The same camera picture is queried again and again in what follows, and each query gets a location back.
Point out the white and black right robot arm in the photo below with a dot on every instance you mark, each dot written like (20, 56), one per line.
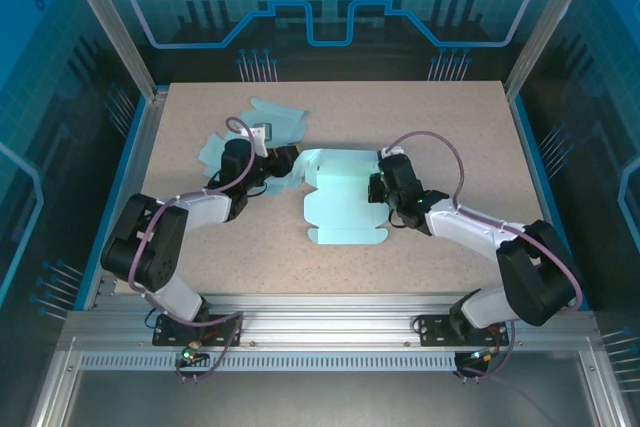
(465, 229)

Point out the aluminium frame bar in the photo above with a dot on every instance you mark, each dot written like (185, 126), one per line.
(55, 392)
(602, 392)

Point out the green-lit power connector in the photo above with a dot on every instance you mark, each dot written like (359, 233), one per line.
(482, 356)
(191, 353)

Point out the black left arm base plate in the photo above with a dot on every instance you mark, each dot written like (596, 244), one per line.
(172, 339)

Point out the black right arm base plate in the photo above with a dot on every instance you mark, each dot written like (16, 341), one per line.
(435, 334)

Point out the blue-edged table side rail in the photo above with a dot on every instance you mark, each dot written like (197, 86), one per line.
(531, 147)
(142, 147)

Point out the long aluminium frame rail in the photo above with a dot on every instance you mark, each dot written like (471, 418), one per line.
(325, 322)

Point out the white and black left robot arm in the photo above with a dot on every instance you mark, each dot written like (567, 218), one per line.
(210, 204)

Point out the aluminium corner post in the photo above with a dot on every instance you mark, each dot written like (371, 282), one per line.
(549, 22)
(111, 22)

